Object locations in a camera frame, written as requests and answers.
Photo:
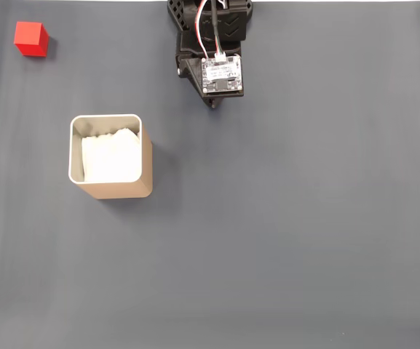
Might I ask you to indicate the grey blue table mat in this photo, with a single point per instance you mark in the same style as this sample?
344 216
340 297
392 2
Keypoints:
304 218

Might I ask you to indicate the camera circuit board module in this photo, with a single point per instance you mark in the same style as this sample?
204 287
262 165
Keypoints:
222 74

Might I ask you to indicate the red cube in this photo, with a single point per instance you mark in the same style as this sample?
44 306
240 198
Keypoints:
30 38

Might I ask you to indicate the tan metal box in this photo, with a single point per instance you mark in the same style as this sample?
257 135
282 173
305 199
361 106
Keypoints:
122 189

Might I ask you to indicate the white tissue paper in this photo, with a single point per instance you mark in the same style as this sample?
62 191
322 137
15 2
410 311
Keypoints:
111 160

